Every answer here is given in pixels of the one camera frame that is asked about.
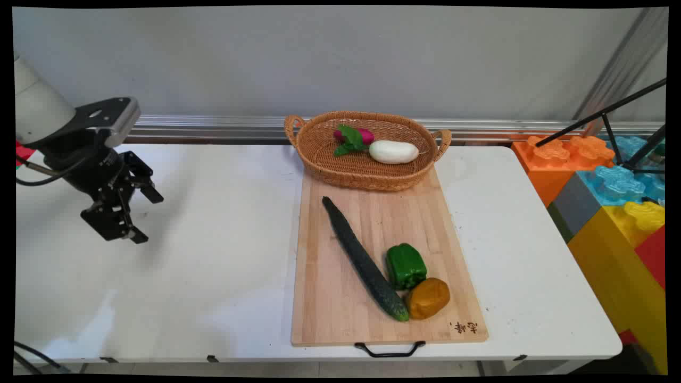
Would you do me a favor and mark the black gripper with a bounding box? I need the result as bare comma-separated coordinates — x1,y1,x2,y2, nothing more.
41,130,164,245

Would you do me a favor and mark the dark green cucumber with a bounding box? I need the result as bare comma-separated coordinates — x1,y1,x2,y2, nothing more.
322,196,410,322

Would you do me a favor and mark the red object behind table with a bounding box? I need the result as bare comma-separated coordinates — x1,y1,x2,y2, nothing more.
15,140,37,170

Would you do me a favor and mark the woven wicker basket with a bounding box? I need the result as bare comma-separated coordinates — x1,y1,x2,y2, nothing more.
284,111,452,192

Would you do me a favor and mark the pink radish with green leaves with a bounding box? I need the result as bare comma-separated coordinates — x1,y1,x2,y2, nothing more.
334,125,375,157

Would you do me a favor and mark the green bell pepper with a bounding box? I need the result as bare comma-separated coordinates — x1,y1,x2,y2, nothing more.
386,243,428,291

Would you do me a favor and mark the orange bell pepper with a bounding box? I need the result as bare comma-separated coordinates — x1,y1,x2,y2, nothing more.
405,277,451,320

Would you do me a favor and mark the orange toy block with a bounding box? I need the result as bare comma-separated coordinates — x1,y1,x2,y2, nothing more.
512,135,616,208

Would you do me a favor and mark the grey toy block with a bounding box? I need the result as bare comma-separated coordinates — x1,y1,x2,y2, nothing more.
547,171,603,244

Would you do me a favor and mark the black tripod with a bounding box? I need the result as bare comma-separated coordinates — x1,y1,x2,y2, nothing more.
535,79,667,174

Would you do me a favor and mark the yellow toy block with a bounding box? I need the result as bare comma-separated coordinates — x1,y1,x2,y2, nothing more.
567,201,668,374

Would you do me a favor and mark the blue toy block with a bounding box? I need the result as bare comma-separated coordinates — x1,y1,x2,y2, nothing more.
577,135,666,207

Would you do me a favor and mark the large red toy block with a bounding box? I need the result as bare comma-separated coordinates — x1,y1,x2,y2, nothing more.
634,226,666,290

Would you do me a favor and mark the silver black wrist camera box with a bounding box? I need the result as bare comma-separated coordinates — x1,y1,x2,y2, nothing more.
24,97,142,149

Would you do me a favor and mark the aluminium rail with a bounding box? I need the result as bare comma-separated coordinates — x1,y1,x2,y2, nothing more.
125,114,666,145

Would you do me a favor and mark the black cable with metal connector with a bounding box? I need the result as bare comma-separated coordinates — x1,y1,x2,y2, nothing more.
13,342,71,373

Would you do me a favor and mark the plain black cable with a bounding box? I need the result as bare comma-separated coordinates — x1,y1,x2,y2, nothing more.
13,352,43,375

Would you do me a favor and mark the wooden cutting board black handle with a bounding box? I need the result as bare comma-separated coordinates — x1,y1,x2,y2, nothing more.
290,165,489,359

